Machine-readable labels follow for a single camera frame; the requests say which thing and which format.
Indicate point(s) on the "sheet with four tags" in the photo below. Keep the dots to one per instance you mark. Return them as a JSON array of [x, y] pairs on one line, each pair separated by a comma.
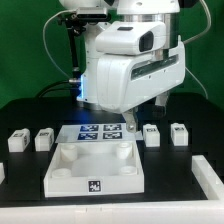
[[96, 133]]

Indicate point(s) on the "black camera stand pole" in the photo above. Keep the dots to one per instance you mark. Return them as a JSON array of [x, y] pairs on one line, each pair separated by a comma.
[[75, 28]]

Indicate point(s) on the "white block left edge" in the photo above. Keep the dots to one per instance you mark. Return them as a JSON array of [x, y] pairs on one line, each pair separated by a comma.
[[2, 173]]

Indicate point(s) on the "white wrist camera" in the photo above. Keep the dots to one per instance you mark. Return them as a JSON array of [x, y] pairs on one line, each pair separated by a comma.
[[131, 38]]

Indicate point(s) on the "grey camera on stand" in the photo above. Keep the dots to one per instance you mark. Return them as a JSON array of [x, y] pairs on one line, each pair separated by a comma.
[[92, 13]]

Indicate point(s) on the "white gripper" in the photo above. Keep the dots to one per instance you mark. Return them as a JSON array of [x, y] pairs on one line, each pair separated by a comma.
[[124, 82]]

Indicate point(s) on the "white square tabletop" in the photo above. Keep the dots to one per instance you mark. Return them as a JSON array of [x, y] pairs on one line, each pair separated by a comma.
[[94, 168]]

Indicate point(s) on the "white front and right fence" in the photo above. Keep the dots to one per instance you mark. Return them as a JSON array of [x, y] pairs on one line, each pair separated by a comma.
[[209, 211]]

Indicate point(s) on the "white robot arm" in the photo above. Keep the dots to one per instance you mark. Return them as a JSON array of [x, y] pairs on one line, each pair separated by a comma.
[[165, 11]]

